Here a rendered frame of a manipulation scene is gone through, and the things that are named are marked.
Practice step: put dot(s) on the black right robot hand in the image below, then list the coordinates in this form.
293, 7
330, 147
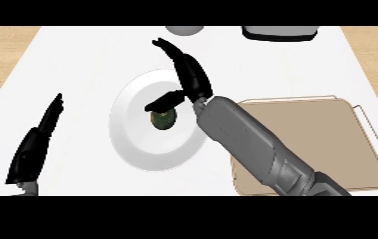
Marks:
190, 74

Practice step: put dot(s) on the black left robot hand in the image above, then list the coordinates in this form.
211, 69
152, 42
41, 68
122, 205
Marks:
34, 149

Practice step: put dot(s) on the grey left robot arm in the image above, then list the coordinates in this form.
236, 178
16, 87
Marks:
28, 188

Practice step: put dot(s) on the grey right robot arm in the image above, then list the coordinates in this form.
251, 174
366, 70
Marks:
255, 143

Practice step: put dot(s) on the dark green squash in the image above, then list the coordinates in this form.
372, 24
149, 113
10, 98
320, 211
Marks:
163, 119

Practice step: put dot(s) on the white round plate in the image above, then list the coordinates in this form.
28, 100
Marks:
147, 143

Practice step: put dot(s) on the grey round object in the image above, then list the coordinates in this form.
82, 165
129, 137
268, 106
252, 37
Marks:
183, 30

